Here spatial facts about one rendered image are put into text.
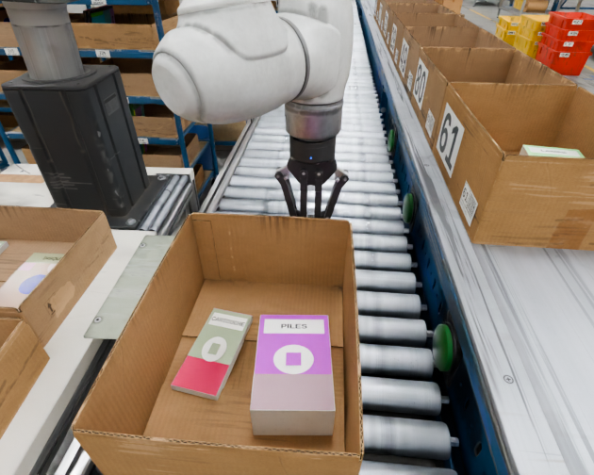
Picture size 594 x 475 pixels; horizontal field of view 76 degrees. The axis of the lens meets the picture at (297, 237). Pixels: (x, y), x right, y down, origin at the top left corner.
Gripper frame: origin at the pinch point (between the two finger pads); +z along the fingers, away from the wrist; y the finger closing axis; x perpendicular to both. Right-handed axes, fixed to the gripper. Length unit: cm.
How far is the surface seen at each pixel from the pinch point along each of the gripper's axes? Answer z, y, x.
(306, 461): -4.5, -2.5, 42.5
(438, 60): -15, -35, -75
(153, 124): 26, 85, -116
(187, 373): 8.6, 17.2, 26.4
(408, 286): 12.0, -20.8, 0.2
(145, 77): 4, 84, -117
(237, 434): 9.9, 7.7, 34.1
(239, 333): 8.7, 10.8, 18.0
